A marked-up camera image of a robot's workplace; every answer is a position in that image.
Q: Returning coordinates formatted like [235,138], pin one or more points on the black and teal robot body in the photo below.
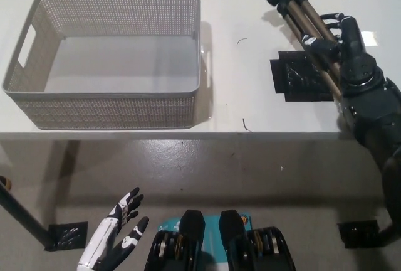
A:
[219,246]

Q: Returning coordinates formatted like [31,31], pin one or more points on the black and white right hand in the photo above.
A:
[352,39]

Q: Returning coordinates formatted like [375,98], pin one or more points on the brown round floor object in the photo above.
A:
[7,183]

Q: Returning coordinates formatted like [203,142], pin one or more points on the bronze and black tripod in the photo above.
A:
[300,13]

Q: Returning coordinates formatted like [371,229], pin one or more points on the black curved table leg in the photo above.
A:
[388,236]

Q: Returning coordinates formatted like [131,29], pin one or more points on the black slanted table leg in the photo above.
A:
[23,213]

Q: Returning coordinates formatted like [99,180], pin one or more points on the grey perforated rectangular basket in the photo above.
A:
[103,61]

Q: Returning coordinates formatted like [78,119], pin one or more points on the white and black left hand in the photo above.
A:
[101,239]

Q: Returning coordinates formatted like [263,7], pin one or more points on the black tape patch on table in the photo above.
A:
[297,79]

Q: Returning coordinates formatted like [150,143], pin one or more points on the black floor tape patch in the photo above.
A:
[358,235]
[67,236]

